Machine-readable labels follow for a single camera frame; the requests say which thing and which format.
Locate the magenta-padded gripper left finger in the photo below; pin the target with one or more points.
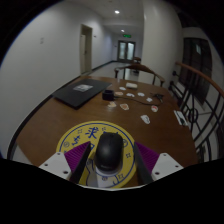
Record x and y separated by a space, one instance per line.
63 165

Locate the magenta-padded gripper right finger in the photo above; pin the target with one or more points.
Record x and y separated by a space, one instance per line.
164 166

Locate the black computer mouse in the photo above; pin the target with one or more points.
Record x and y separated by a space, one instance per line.
109 151

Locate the round yellow cartoon mouse pad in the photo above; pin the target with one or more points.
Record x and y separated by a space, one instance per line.
80 133

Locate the small white sticker card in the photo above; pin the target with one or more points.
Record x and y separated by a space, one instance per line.
145 119
122 88
149 99
112 104
124 106
130 94
118 94
141 94

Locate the dark pen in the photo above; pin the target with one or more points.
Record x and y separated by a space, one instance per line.
182 118

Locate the red and white sticker card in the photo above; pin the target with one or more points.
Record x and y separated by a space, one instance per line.
154 108

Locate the black railing with wooden handrail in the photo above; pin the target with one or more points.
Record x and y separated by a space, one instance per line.
196 110

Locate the black closed laptop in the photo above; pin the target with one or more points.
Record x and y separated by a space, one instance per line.
80 93

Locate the small black box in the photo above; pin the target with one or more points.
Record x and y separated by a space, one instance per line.
107 95

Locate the flat white box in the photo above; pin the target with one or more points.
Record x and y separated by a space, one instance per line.
131 85

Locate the wooden armchair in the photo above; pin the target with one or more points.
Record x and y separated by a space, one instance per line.
141 67

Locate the dark framed window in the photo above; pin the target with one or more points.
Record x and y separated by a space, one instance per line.
196 66

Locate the pale single door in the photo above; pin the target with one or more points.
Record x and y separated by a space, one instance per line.
86 50

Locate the glazed double door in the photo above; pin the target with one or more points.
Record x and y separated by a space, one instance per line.
126 50

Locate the green exit sign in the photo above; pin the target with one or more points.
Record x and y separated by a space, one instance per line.
126 35

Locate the round ceiling light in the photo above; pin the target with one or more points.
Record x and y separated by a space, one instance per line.
117 12
122 30

